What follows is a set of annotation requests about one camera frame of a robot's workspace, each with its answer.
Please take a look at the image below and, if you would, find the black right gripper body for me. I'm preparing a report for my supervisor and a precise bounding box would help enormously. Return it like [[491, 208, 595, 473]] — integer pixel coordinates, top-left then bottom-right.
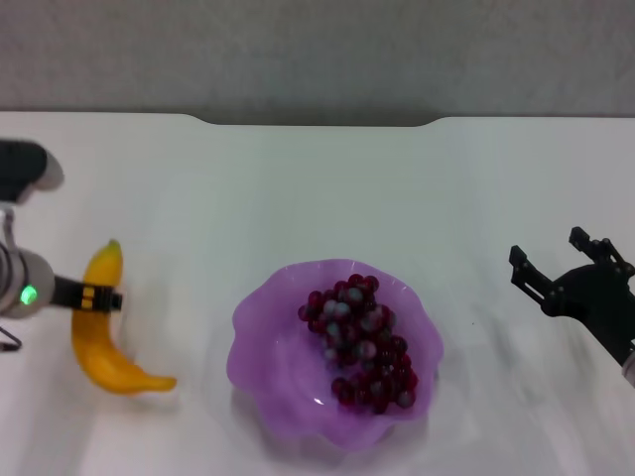
[[541, 264, 635, 369]]

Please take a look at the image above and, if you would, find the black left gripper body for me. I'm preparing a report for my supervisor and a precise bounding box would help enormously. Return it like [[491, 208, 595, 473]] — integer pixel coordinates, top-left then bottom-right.
[[52, 275, 83, 311]]

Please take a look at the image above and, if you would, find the yellow banana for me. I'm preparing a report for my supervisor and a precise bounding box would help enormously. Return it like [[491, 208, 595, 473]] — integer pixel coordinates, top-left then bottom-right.
[[70, 239, 179, 397]]

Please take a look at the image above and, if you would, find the dark red grape bunch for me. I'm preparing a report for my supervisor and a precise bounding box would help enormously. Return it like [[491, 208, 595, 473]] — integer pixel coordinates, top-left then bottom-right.
[[297, 273, 420, 416]]

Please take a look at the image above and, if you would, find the purple scalloped plastic bowl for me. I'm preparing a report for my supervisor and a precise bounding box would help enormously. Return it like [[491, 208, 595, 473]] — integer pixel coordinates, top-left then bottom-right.
[[226, 257, 445, 450]]

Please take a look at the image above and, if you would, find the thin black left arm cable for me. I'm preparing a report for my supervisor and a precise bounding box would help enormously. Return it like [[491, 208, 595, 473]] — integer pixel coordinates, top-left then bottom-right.
[[0, 325, 24, 354]]

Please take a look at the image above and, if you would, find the left wrist camera housing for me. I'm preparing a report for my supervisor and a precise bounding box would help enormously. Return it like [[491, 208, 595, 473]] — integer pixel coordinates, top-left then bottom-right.
[[0, 140, 65, 205]]

